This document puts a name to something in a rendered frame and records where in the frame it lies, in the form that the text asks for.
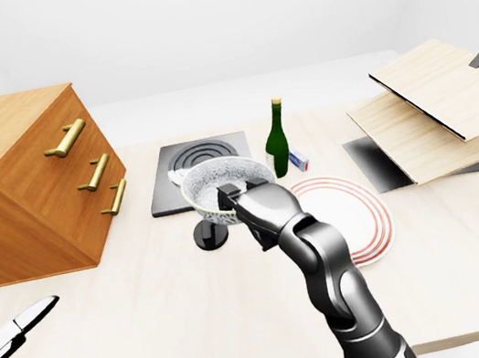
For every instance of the medium wooden cabinet drawer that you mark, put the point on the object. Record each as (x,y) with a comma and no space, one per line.
(61,196)

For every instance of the small wooden cabinet drawer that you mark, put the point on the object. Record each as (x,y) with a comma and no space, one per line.
(95,227)

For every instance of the pale wooden two-tier rack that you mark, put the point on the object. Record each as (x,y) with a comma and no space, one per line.
(433,94)

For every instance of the silver and black right hand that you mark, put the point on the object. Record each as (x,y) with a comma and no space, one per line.
(267,206)

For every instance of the flat dark stove plate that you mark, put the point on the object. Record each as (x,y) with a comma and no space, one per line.
(163,192)

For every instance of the round black stove knob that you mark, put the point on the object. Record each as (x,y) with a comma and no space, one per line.
(210,237)

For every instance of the white plate with red rings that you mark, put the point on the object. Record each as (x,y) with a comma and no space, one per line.
(352,210)

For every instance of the patterned black and white bowl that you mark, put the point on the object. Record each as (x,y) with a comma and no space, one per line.
(229,170)

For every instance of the silver and black right arm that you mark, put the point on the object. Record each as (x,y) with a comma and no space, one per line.
(335,273)

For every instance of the green wine bottle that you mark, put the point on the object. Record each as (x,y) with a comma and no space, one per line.
(277,144)

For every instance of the small blue and white box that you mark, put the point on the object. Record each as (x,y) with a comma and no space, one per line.
(299,161)

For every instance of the large wooden cabinet drawer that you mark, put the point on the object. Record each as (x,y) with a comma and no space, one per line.
(24,170)

